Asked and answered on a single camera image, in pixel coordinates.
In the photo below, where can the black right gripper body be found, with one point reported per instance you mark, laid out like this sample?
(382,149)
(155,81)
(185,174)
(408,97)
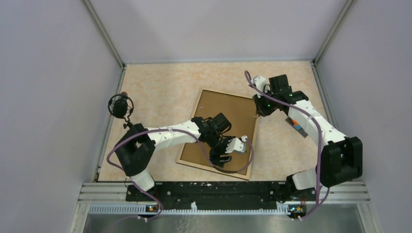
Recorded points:
(266,105)

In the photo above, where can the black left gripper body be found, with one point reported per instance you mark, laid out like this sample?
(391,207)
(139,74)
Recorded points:
(217,144)

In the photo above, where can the orange green tape dispenser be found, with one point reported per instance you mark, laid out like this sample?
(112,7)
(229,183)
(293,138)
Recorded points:
(294,123)

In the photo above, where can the black picture frame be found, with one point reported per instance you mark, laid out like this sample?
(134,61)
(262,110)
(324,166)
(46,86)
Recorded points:
(254,144)

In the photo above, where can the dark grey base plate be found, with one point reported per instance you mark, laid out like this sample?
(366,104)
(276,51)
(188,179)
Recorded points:
(300,130)

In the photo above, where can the white cable duct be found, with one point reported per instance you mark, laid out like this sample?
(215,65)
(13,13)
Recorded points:
(142,209)

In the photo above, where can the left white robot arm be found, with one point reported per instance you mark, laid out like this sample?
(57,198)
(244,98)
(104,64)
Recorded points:
(137,146)

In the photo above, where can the black microphone with shock mount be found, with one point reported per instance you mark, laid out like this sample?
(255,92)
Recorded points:
(121,106)

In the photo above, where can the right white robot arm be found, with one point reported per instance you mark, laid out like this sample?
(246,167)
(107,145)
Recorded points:
(339,157)

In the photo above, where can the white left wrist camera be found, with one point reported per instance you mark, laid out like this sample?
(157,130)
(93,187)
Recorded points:
(237,145)

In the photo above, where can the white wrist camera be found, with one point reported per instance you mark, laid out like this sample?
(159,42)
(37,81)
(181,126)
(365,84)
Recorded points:
(259,82)
(237,145)

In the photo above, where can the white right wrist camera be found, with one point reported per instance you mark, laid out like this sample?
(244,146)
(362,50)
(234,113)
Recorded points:
(259,82)

